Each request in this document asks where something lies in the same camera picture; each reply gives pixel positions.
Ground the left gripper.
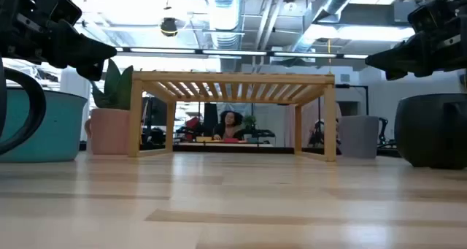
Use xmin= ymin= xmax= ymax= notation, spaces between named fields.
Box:
xmin=0 ymin=0 xmax=118 ymax=82

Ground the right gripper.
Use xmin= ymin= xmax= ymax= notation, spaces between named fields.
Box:
xmin=364 ymin=15 xmax=467 ymax=81

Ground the round black mug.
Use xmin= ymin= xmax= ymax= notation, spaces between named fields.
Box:
xmin=393 ymin=93 xmax=467 ymax=170

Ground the teal mug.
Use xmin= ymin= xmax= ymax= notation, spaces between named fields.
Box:
xmin=0 ymin=87 xmax=88 ymax=164

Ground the pink mug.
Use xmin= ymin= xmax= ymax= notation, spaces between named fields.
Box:
xmin=84 ymin=108 xmax=131 ymax=156

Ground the pale grey mug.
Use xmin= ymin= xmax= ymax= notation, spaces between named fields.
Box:
xmin=336 ymin=115 xmax=380 ymax=159

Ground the potted snake plant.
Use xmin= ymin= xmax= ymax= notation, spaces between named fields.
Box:
xmin=90 ymin=58 xmax=134 ymax=111

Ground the LED light bar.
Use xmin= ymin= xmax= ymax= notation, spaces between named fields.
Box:
xmin=115 ymin=47 xmax=370 ymax=60

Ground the wooden slatted rack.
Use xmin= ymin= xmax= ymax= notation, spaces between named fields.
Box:
xmin=128 ymin=71 xmax=337 ymax=162

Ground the person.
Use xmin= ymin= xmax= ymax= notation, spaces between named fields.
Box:
xmin=213 ymin=110 xmax=246 ymax=141

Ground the small green background plant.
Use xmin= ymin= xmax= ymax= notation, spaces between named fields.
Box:
xmin=242 ymin=114 xmax=257 ymax=131

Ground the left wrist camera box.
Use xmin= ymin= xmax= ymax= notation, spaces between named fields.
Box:
xmin=36 ymin=0 xmax=83 ymax=26

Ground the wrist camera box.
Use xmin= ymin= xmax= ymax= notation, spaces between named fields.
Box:
xmin=407 ymin=0 xmax=459 ymax=33
xmin=36 ymin=0 xmax=83 ymax=26

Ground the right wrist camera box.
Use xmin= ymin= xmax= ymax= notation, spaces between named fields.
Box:
xmin=407 ymin=0 xmax=459 ymax=33

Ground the black overhead camera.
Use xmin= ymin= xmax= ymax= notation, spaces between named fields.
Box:
xmin=160 ymin=17 xmax=179 ymax=37

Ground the silver ventilation duct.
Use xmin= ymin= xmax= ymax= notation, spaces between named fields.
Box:
xmin=203 ymin=0 xmax=244 ymax=51
xmin=291 ymin=0 xmax=366 ymax=53

